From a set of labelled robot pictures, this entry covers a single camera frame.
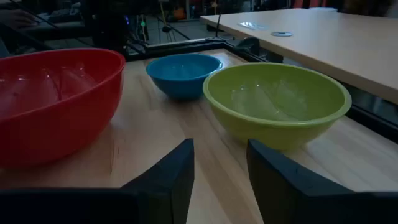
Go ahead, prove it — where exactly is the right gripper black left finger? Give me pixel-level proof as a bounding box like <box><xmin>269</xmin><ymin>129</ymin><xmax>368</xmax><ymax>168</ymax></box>
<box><xmin>119</xmin><ymin>138</ymin><xmax>195</xmax><ymax>224</ymax></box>

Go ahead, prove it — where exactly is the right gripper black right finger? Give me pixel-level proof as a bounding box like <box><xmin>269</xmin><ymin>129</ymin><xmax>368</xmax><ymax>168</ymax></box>
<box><xmin>246</xmin><ymin>139</ymin><xmax>355</xmax><ymax>224</ymax></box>

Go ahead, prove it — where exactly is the large red plastic bowl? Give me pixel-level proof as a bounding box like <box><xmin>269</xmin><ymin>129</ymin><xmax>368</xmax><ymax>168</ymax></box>
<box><xmin>0</xmin><ymin>47</ymin><xmax>126</xmax><ymax>169</ymax></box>

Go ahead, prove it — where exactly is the green plastic bowl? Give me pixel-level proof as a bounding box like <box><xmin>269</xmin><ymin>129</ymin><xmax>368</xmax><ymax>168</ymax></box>
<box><xmin>202</xmin><ymin>62</ymin><xmax>353</xmax><ymax>151</ymax></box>

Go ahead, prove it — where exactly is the small blue plastic bowl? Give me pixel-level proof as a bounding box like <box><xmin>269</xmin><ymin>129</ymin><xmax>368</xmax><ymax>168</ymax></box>
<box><xmin>146</xmin><ymin>53</ymin><xmax>223</xmax><ymax>100</ymax></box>

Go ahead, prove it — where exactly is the beige office table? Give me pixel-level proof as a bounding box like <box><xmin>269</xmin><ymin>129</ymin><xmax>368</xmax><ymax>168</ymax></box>
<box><xmin>200</xmin><ymin>7</ymin><xmax>398</xmax><ymax>105</ymax></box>

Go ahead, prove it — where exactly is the orange object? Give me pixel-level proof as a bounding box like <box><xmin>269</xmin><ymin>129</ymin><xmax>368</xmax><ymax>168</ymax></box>
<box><xmin>173</xmin><ymin>7</ymin><xmax>187</xmax><ymax>21</ymax></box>

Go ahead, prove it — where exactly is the person's hand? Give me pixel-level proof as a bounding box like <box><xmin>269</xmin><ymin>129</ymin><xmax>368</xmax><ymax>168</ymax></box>
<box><xmin>0</xmin><ymin>8</ymin><xmax>39</xmax><ymax>29</ymax></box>

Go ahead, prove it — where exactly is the round grey cable grommet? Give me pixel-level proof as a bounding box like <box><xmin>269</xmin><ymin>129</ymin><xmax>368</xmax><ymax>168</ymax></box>
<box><xmin>270</xmin><ymin>30</ymin><xmax>294</xmax><ymax>38</ymax></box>

